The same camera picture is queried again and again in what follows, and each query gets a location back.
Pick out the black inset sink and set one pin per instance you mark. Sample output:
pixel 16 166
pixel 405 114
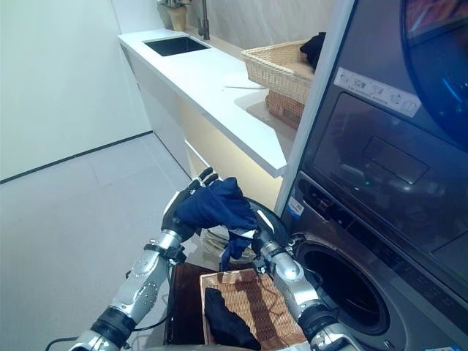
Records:
pixel 177 46

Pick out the black garment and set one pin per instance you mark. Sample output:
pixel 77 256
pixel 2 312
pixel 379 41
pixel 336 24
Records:
pixel 226 321

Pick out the dark brown tray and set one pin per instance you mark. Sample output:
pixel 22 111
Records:
pixel 186 307

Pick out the white pictogram sticker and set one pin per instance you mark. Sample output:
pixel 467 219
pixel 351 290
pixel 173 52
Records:
pixel 376 91

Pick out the flower pot with white flowers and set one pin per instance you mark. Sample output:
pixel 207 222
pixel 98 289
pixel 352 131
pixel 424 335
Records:
pixel 179 16

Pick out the light wicker basket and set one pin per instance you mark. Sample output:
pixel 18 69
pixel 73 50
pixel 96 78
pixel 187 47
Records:
pixel 270 67

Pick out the robot left hand black white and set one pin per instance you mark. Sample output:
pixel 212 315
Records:
pixel 172 215

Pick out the robot left arm silver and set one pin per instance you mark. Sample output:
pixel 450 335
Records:
pixel 142 285

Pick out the round glass washing machine door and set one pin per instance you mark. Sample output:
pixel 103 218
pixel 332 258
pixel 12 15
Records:
pixel 215 241

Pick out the black cloth in light basket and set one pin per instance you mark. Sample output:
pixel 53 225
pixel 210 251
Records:
pixel 314 49

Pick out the robot right arm silver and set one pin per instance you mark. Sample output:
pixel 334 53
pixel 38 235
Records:
pixel 300 289

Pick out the dark tall faucet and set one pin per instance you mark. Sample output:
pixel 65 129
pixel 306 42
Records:
pixel 204 22

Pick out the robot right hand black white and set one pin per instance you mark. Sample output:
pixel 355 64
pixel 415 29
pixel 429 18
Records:
pixel 267 226

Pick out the small brown wicker basket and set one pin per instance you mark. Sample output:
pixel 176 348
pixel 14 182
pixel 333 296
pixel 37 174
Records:
pixel 285 109

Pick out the blue barcode sticker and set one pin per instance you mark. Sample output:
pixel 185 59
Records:
pixel 295 206

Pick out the brown wicker laundry basket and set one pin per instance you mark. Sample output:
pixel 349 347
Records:
pixel 267 303

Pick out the navy blue garment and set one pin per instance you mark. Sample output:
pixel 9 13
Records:
pixel 215 208

